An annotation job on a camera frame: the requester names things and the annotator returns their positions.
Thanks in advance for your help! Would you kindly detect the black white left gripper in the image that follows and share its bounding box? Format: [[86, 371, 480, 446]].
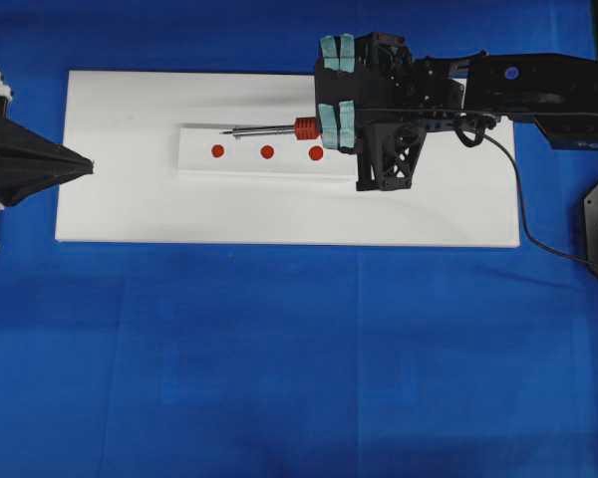
[[0, 72, 94, 210]]

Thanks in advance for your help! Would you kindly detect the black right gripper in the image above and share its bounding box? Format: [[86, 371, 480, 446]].
[[314, 33, 466, 191]]

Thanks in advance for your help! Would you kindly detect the red handled soldering iron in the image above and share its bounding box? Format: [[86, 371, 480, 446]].
[[223, 117, 320, 140]]

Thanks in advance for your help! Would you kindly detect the black soldering iron cable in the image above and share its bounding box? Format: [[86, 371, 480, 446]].
[[358, 105, 598, 265]]

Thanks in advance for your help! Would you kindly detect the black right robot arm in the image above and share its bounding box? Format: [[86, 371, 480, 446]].
[[314, 33, 598, 191]]

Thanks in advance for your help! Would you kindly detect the right red dot mark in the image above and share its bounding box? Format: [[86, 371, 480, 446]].
[[308, 145, 324, 161]]

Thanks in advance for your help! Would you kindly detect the red dot mark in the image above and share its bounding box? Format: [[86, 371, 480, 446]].
[[308, 145, 324, 161], [260, 144, 274, 159], [211, 144, 224, 158]]

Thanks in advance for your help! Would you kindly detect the middle red dot mark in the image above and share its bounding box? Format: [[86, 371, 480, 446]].
[[260, 144, 274, 159]]

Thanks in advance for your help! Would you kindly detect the left red dot mark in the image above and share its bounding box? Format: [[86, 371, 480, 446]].
[[211, 144, 224, 158]]

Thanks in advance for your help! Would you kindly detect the large white foam board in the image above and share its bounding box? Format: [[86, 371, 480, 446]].
[[56, 71, 519, 247]]

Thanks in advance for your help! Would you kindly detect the small white marked plate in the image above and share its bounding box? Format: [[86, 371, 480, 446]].
[[177, 125, 357, 179]]

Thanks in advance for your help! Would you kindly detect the blue table cloth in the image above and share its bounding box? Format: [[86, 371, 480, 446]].
[[0, 1, 598, 477]]

